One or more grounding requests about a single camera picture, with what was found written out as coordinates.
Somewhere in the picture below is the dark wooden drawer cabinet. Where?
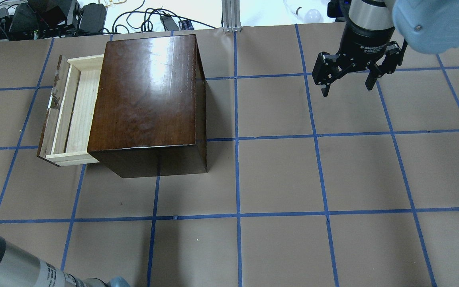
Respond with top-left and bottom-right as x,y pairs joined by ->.
87,34 -> 208,178

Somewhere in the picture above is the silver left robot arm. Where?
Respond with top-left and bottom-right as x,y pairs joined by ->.
0,236 -> 129,287

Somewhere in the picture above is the black power adapter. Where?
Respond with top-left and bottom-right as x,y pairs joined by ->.
78,3 -> 107,34

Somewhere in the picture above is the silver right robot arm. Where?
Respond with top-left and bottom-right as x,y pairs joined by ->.
312,0 -> 459,97

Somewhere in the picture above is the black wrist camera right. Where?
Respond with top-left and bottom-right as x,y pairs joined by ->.
327,0 -> 351,22

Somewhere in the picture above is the white light bulb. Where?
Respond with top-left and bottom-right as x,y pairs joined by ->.
295,6 -> 324,24

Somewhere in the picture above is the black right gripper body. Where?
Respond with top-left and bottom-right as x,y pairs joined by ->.
335,22 -> 402,73

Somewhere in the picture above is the aluminium frame post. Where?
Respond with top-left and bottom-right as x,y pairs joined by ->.
222,0 -> 242,33

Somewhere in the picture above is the wooden drawer with white handle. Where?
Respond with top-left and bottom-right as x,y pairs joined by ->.
37,55 -> 104,167

